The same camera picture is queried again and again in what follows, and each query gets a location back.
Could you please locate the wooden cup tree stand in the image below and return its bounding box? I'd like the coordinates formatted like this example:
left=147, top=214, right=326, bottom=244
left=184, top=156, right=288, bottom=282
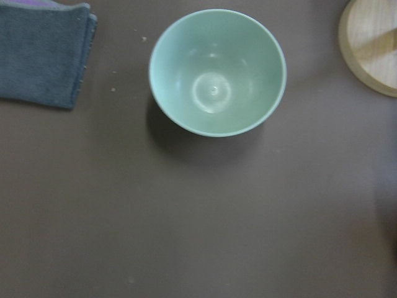
left=338, top=1, right=396, bottom=97

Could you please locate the mint green bowl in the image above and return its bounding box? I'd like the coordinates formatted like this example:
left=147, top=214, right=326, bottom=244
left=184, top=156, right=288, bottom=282
left=148, top=9, right=287, bottom=137

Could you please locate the dark grey folded cloth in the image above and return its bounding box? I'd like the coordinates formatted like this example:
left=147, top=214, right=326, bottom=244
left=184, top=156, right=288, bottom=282
left=1, top=1, right=97, bottom=109

